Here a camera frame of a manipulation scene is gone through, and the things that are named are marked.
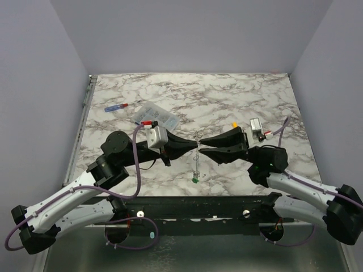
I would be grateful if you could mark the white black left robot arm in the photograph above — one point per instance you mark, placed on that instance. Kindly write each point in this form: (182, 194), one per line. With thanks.
(41, 224)

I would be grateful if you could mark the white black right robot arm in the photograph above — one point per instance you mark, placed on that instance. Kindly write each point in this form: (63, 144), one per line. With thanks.
(339, 210)

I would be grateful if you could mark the clear plastic screw organizer box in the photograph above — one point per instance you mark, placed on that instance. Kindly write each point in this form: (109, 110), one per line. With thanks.
(151, 112)

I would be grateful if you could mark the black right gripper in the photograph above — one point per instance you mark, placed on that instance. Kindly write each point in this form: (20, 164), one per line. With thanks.
(245, 143)

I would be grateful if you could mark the aluminium table edge rail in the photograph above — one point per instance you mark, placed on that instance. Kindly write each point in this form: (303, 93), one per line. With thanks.
(80, 130)

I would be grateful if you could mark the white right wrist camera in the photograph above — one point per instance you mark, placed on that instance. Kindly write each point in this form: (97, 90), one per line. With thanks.
(256, 129)

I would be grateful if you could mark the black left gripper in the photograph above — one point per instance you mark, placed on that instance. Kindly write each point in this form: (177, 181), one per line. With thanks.
(175, 148)

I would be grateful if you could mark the blue red handled screwdriver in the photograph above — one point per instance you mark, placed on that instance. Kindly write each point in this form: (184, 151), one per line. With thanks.
(120, 106)

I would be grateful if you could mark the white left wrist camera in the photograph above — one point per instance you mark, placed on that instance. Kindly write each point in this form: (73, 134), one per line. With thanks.
(156, 137)

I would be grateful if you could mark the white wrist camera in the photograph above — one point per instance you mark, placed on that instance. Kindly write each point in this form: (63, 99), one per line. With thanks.
(156, 137)
(256, 129)

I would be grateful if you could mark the black front mounting rail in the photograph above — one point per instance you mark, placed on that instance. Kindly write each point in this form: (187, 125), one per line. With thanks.
(197, 216)

